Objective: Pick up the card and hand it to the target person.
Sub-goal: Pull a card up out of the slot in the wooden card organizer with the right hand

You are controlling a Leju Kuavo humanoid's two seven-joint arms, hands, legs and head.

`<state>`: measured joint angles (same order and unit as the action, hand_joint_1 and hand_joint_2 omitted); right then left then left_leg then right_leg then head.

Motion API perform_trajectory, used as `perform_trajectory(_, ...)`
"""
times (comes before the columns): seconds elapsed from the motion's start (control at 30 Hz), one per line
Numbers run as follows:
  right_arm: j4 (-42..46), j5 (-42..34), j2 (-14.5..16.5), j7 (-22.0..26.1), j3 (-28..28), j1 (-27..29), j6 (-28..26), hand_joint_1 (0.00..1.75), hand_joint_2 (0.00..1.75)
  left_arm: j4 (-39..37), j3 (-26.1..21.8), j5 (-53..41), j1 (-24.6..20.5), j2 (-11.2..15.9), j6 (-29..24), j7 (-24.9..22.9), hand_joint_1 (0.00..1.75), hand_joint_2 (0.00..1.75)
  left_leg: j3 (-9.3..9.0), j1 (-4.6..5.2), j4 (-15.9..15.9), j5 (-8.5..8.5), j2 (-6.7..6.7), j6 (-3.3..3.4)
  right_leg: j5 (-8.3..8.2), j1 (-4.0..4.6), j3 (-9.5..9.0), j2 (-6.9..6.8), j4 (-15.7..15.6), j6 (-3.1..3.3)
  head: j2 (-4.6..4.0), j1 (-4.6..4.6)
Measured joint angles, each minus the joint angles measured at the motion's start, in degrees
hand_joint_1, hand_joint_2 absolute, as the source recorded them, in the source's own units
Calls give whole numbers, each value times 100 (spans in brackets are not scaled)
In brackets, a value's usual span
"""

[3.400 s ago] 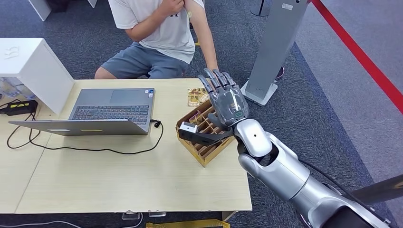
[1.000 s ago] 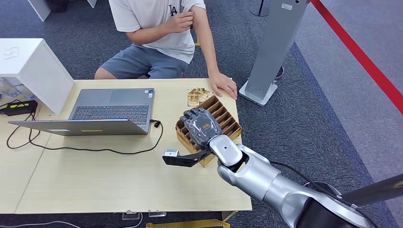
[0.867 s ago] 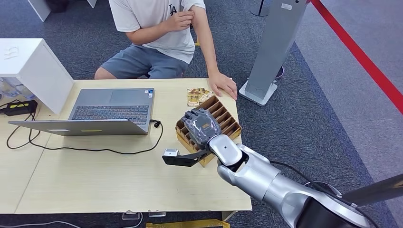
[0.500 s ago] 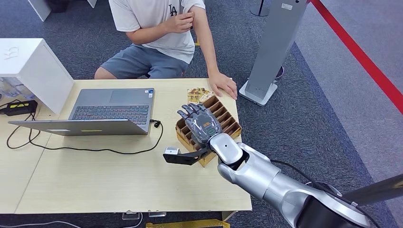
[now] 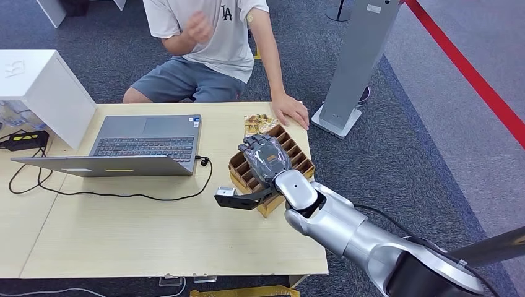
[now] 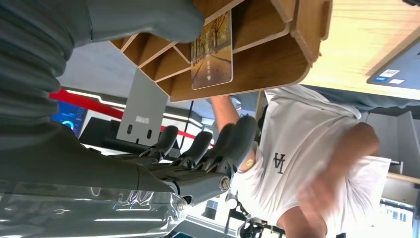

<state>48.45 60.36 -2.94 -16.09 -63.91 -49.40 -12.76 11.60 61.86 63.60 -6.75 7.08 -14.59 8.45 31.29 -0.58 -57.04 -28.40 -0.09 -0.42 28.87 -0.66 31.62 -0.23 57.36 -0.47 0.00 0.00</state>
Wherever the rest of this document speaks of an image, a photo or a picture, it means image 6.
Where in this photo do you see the grey metal stand plate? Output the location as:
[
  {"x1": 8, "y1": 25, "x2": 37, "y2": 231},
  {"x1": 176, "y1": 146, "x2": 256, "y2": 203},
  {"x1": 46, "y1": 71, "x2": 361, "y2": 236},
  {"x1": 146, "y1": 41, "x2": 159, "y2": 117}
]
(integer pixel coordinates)
[{"x1": 116, "y1": 69, "x2": 168, "y2": 147}]

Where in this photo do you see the grey laptop with stickers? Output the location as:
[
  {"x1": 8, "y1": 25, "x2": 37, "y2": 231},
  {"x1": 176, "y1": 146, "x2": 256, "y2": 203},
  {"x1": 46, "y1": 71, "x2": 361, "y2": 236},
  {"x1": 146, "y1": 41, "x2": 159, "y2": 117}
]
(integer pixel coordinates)
[{"x1": 366, "y1": 41, "x2": 420, "y2": 91}]

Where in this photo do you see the wooden slotted card holder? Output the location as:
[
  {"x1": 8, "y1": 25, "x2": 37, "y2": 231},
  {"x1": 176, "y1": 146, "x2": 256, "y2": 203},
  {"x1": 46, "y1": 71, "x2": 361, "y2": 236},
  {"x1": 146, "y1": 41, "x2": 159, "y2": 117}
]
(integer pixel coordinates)
[{"x1": 109, "y1": 0, "x2": 334, "y2": 103}]

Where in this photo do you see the person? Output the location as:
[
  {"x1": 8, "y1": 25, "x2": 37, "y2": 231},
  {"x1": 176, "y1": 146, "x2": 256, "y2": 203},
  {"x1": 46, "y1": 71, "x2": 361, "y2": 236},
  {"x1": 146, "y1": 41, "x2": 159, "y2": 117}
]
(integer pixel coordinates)
[{"x1": 210, "y1": 83, "x2": 393, "y2": 238}]

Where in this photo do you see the thin black cable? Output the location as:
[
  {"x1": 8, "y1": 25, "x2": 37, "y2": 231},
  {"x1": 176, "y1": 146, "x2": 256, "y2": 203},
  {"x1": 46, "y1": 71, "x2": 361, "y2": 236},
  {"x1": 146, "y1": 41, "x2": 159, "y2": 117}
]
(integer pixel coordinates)
[{"x1": 178, "y1": 100, "x2": 194, "y2": 155}]

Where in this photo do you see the ribbed grey right arm sleeve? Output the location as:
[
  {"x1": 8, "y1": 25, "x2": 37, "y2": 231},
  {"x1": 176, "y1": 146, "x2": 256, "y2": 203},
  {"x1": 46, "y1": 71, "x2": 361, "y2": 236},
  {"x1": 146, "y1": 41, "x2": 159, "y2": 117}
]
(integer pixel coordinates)
[{"x1": 0, "y1": 0, "x2": 93, "y2": 152}]

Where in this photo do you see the blue display screen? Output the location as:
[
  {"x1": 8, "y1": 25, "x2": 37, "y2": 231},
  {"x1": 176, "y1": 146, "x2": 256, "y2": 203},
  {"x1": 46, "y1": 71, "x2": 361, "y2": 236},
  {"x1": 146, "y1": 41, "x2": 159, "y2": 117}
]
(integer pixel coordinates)
[{"x1": 49, "y1": 100, "x2": 89, "y2": 139}]

